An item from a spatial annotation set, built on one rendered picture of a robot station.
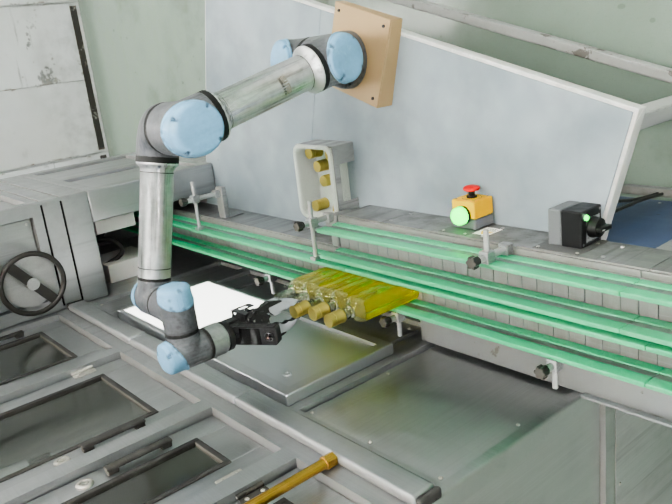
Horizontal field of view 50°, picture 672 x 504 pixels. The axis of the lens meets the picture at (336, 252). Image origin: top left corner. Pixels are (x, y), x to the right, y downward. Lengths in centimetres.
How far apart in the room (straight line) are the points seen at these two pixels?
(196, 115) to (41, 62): 395
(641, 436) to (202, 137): 125
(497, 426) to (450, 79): 82
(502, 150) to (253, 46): 100
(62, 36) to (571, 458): 456
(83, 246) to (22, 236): 20
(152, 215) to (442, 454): 81
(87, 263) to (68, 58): 305
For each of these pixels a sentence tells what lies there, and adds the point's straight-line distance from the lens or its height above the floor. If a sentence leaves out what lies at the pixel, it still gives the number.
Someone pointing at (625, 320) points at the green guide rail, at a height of 92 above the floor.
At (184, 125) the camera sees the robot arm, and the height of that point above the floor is 140.
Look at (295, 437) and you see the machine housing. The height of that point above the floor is 139.
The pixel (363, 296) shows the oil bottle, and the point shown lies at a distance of 175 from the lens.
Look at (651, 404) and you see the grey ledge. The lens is 158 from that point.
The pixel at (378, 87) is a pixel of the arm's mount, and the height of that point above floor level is 80.
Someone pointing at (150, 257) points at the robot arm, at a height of 146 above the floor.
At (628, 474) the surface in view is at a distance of 195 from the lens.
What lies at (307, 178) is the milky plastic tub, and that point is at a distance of 221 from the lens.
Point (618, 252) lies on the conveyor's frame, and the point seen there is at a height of 81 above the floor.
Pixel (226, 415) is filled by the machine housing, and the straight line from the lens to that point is 168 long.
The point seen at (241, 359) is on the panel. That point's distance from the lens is 188.
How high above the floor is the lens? 212
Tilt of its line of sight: 37 degrees down
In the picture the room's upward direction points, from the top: 110 degrees counter-clockwise
